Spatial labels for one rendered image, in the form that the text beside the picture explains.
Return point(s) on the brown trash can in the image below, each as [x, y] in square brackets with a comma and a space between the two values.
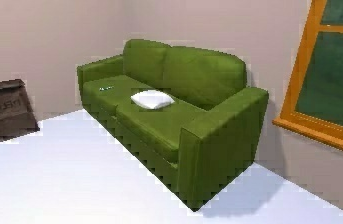
[2, 111]

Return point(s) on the white pillow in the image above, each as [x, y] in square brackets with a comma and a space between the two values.
[152, 99]

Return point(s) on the orange framed window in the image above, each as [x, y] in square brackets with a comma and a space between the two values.
[332, 83]

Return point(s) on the small pale flat object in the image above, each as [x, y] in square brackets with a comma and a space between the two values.
[106, 88]

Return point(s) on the green sofa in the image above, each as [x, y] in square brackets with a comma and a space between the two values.
[212, 140]

